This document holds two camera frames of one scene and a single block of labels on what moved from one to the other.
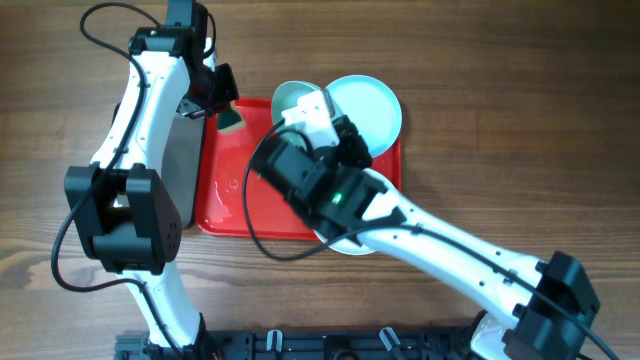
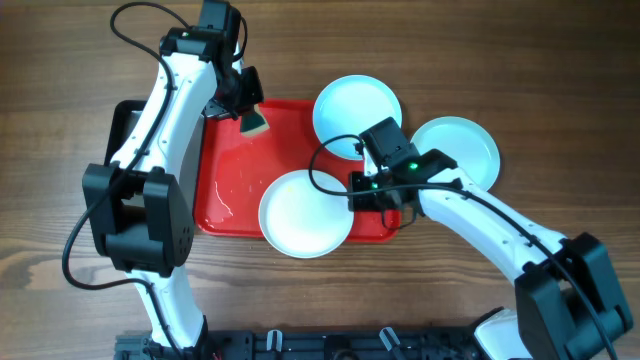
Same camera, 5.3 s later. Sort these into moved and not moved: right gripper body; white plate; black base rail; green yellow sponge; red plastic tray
Moved: right gripper body; white plate; green yellow sponge
Not moved: black base rail; red plastic tray
